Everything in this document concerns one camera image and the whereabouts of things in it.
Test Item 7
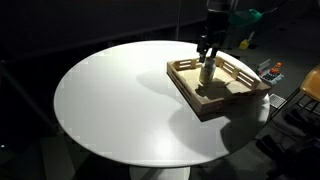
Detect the wooden slatted tray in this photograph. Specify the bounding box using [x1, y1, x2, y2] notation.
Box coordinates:
[166, 54, 273, 116]

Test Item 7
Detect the yellow dustpan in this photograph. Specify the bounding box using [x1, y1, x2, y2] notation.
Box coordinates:
[238, 31, 256, 51]

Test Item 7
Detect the thin grey vertical pole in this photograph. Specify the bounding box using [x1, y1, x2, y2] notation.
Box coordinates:
[176, 0, 183, 42]

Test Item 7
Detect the white pill bottle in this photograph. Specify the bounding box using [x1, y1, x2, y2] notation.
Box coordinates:
[198, 61, 217, 85]

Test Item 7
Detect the orange emergency stop button box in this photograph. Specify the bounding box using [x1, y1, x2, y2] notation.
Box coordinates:
[259, 61, 285, 85]

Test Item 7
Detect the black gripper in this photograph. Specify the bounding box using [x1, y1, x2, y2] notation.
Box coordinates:
[196, 10, 231, 63]

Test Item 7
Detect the white flat strip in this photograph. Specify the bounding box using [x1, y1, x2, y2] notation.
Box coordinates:
[257, 58, 272, 71]

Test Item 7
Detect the white perforated grid panel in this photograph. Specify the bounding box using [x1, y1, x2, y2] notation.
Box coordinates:
[268, 93, 287, 110]

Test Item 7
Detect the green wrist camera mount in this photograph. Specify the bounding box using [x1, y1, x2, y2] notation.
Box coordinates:
[228, 8, 263, 28]

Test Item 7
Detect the yellow chair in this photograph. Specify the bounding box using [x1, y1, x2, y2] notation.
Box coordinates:
[293, 64, 320, 114]

